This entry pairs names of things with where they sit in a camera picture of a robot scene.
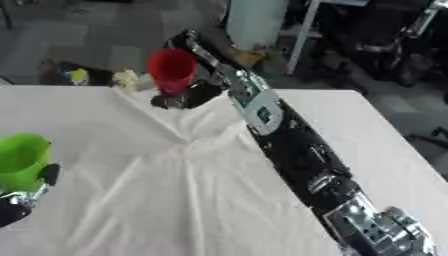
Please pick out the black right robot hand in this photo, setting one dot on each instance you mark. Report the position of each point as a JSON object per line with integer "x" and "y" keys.
{"x": 195, "y": 96}

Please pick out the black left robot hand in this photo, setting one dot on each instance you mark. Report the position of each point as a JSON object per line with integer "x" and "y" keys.
{"x": 13, "y": 210}

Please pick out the red plastic cup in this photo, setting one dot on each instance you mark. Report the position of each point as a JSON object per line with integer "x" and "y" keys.
{"x": 171, "y": 70}

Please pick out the green plastic cup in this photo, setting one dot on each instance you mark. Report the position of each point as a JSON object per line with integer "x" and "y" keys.
{"x": 20, "y": 160}

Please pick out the silver and black right robot arm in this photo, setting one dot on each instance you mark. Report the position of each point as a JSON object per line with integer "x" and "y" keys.
{"x": 291, "y": 146}

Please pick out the tan cardboard piece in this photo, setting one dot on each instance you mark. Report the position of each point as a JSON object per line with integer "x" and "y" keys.
{"x": 248, "y": 56}

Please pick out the cream small object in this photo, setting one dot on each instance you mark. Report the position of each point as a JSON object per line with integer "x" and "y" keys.
{"x": 125, "y": 81}

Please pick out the white cylindrical tank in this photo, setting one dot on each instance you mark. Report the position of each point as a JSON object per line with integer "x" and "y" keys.
{"x": 255, "y": 21}

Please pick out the yellow-green small object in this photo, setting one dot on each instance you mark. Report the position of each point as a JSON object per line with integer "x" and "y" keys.
{"x": 79, "y": 76}

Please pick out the dark open box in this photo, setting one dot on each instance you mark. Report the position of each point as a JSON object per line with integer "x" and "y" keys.
{"x": 55, "y": 73}

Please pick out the black chair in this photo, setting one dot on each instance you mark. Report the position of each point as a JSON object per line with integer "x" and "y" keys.
{"x": 385, "y": 40}

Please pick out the white metal post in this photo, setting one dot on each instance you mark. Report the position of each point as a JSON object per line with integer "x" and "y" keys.
{"x": 301, "y": 36}

